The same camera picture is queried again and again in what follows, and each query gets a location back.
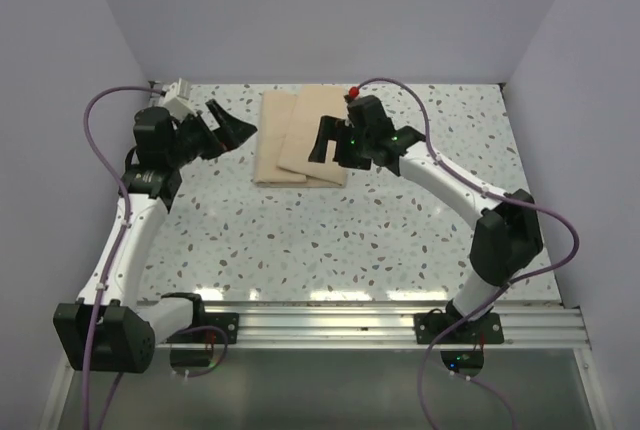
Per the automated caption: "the aluminium mounting rail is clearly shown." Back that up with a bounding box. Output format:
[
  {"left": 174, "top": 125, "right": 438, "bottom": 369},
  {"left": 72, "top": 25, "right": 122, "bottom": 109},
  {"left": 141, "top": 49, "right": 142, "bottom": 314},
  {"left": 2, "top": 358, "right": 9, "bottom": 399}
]
[{"left": 205, "top": 301, "right": 590, "bottom": 350}]

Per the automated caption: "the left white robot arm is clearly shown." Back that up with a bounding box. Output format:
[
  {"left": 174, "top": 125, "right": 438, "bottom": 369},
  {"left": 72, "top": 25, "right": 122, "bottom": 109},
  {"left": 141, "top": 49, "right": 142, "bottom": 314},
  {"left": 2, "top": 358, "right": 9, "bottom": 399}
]
[{"left": 53, "top": 100, "right": 257, "bottom": 373}]

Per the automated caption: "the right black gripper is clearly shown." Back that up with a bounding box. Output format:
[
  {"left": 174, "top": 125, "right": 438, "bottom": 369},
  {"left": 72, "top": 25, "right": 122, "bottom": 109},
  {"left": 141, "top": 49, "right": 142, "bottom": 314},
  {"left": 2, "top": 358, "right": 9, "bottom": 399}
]
[{"left": 310, "top": 114, "right": 374, "bottom": 170}]

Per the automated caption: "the beige cloth wrap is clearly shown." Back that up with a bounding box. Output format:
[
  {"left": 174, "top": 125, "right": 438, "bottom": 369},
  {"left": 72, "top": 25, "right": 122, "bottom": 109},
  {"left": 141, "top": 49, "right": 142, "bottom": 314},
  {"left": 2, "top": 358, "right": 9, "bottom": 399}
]
[{"left": 253, "top": 85, "right": 347, "bottom": 188}]

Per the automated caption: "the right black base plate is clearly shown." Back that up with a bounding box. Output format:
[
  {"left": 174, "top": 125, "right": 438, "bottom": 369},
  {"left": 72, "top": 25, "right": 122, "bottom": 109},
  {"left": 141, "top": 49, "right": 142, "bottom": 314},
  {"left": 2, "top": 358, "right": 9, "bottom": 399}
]
[{"left": 413, "top": 309, "right": 505, "bottom": 346}]

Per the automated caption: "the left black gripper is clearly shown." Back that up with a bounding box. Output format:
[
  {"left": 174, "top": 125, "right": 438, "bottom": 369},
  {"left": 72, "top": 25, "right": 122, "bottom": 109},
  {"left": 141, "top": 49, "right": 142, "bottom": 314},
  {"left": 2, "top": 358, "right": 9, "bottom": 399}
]
[{"left": 165, "top": 99, "right": 255, "bottom": 168}]

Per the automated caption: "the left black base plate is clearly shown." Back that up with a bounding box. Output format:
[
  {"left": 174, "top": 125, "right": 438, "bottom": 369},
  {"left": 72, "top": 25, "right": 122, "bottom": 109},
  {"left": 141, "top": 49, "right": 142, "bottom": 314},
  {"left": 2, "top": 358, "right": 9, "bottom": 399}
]
[{"left": 168, "top": 312, "right": 240, "bottom": 345}]

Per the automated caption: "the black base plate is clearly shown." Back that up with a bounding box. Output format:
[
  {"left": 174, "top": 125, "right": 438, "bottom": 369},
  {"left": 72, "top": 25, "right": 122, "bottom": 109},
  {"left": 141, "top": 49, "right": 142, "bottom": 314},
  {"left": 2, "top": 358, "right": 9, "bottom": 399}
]
[
  {"left": 413, "top": 309, "right": 505, "bottom": 346},
  {"left": 168, "top": 312, "right": 240, "bottom": 345}
]

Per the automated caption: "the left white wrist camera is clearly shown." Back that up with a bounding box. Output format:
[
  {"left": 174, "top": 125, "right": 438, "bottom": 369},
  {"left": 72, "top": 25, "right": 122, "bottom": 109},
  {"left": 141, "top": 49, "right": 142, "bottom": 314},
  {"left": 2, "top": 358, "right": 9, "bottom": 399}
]
[{"left": 158, "top": 78, "right": 195, "bottom": 121}]

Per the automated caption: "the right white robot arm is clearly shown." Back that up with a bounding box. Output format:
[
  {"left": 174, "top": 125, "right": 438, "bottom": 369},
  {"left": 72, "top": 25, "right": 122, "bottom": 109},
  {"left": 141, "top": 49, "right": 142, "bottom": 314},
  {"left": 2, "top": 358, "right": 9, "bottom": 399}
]
[{"left": 309, "top": 96, "right": 543, "bottom": 343}]

